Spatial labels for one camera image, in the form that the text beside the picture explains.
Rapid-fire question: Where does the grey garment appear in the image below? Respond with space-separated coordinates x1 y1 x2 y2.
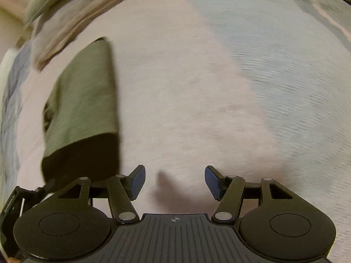
41 36 122 165

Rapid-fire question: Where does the pale blue cloth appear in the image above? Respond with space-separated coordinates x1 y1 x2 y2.
0 42 35 187

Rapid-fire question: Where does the green pillow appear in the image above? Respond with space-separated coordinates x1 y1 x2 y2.
23 0 94 26

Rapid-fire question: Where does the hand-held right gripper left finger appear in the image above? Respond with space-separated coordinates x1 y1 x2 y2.
56 165 146 223

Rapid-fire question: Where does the folded beige blanket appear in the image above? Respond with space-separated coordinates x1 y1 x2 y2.
30 0 165 73

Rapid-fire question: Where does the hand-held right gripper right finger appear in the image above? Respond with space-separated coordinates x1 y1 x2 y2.
204 165 295 223

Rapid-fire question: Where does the pink and blue bedspread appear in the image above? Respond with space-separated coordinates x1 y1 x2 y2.
0 0 351 263

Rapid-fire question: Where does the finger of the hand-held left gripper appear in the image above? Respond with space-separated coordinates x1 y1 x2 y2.
36 179 57 195

